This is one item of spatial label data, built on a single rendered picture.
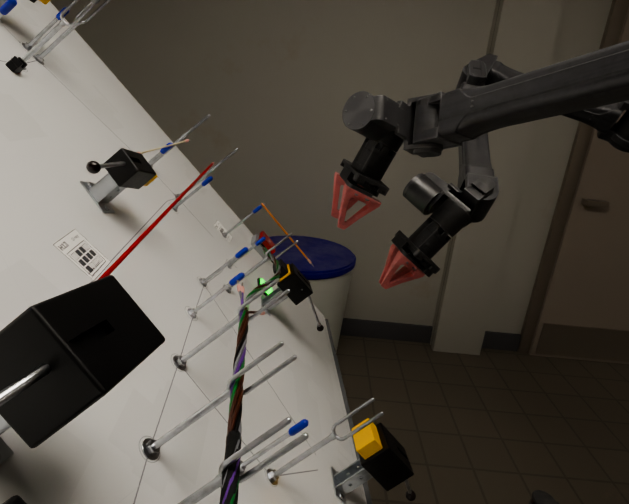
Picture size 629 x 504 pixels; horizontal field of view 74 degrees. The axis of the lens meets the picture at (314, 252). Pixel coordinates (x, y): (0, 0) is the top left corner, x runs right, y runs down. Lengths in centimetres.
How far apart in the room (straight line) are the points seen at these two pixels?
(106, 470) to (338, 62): 233
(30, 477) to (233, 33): 241
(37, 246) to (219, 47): 222
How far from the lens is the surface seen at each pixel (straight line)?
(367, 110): 64
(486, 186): 83
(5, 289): 39
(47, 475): 33
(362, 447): 58
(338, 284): 204
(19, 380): 22
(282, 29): 253
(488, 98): 61
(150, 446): 38
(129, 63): 274
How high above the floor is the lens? 141
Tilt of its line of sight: 19 degrees down
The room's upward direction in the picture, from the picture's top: 5 degrees clockwise
